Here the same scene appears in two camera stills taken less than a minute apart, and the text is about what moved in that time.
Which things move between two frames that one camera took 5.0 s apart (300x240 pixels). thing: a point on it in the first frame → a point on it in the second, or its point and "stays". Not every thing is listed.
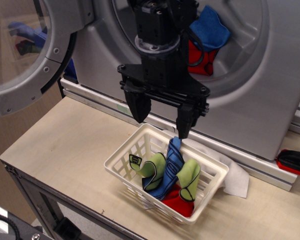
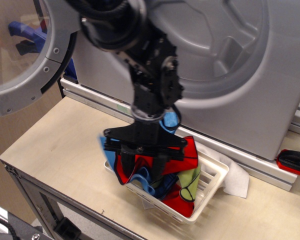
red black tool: (295, 162) stays
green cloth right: (188, 175) stays
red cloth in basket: (172, 198) stays
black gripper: (166, 76) → (147, 136)
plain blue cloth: (213, 32) → (170, 122)
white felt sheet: (237, 182) stays
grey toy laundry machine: (256, 95) stays
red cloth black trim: (200, 60) → (176, 160)
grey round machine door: (29, 39) stays
